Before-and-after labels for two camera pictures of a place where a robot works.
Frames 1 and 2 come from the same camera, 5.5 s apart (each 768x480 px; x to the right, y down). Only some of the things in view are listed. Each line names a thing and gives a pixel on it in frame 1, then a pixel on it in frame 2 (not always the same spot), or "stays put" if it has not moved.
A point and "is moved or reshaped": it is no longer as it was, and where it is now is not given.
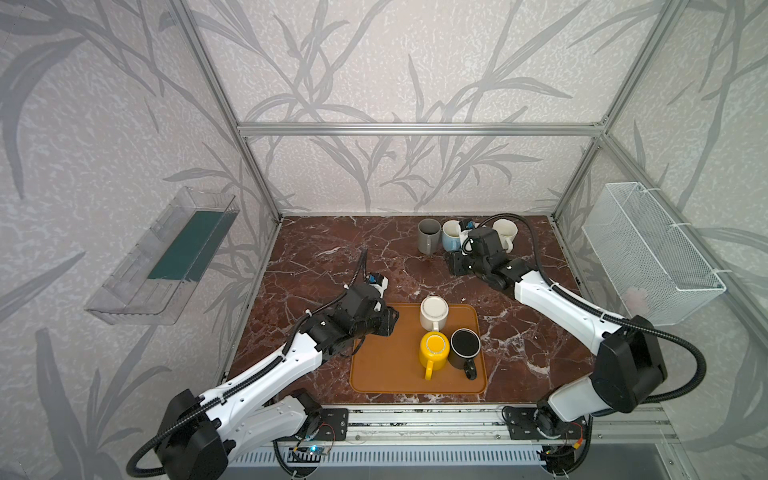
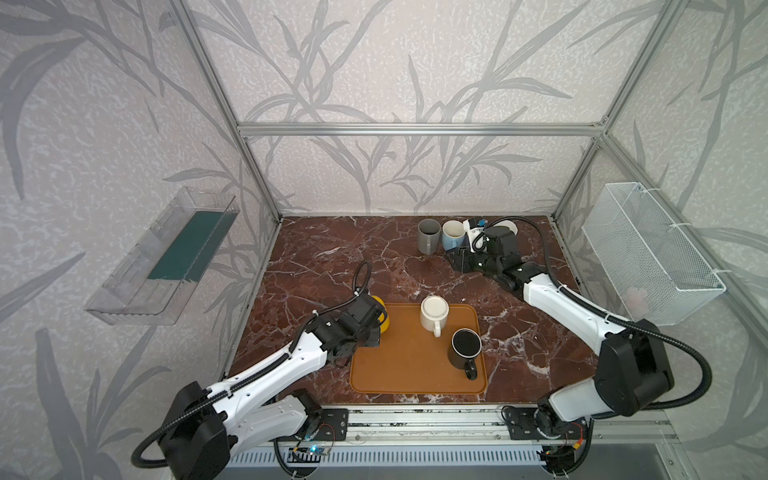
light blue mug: [451, 235] stays put
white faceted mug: [507, 230] stays put
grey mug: [429, 234] stays put
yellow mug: [434, 348] is moved or reshaped
